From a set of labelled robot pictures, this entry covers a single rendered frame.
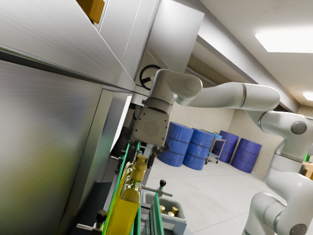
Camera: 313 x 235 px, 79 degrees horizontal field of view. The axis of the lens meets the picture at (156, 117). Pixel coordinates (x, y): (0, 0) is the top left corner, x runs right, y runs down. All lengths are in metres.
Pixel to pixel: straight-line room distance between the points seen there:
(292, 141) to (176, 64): 1.16
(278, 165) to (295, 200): 0.12
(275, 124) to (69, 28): 0.66
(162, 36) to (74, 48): 1.51
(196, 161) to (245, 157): 2.52
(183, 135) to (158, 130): 3.79
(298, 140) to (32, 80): 0.70
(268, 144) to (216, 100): 7.09
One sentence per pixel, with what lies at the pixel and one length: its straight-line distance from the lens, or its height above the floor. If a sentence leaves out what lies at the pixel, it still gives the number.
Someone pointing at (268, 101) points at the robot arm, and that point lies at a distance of 0.68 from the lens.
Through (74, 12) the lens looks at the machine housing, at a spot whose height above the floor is 1.38.
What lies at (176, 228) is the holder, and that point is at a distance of 1.04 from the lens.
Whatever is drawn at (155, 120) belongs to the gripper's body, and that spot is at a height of 1.28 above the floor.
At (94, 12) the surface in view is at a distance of 0.24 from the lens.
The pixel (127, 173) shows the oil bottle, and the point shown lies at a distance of 0.64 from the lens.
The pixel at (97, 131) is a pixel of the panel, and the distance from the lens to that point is 0.50.
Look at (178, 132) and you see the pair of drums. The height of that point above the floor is 0.78.
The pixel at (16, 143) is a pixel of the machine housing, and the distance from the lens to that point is 0.22.
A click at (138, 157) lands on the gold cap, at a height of 1.16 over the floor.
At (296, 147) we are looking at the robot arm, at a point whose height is 1.34.
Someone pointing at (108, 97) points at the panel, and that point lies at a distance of 0.48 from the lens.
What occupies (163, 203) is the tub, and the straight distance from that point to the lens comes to 1.14.
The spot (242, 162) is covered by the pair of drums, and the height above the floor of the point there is 0.28.
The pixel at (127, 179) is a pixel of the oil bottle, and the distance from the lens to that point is 0.59.
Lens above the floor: 1.34
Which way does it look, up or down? 5 degrees down
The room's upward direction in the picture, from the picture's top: 19 degrees clockwise
